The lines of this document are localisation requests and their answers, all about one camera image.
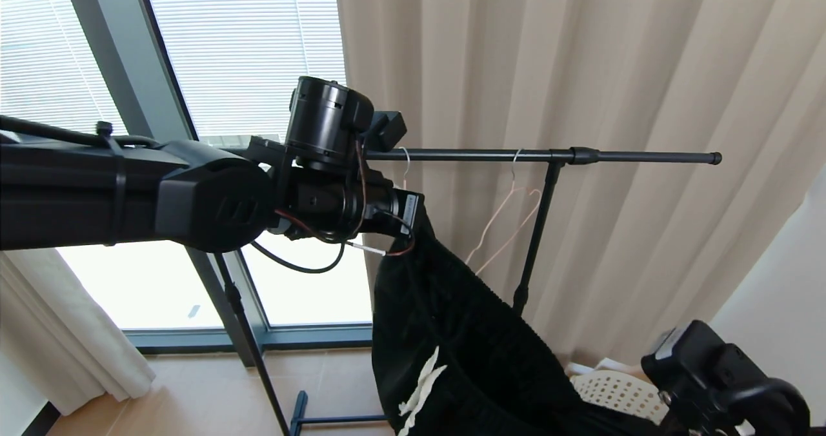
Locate beige curtain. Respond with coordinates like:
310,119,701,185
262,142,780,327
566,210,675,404
0,248,156,418
335,0,826,367

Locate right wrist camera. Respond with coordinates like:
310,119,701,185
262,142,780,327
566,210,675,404
641,321,714,393

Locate black cable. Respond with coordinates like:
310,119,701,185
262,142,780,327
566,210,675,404
248,239,347,275

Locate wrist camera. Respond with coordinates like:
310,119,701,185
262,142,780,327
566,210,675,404
641,321,714,393
364,110,409,155

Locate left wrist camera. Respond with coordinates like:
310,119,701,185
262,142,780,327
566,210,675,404
364,110,409,155

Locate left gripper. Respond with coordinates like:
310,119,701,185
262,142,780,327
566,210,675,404
284,168,428,242

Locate black clothes rack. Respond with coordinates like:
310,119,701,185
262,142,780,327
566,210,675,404
212,146,723,436

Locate white laundry basket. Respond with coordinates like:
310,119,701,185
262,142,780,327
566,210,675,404
567,358,672,425

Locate pink clothes hanger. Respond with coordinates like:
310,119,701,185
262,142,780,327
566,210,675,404
393,146,414,193
464,148,543,276

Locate black shorts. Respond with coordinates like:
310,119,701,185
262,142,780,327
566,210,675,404
372,213,672,436

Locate window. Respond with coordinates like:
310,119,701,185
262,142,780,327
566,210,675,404
0,0,374,367

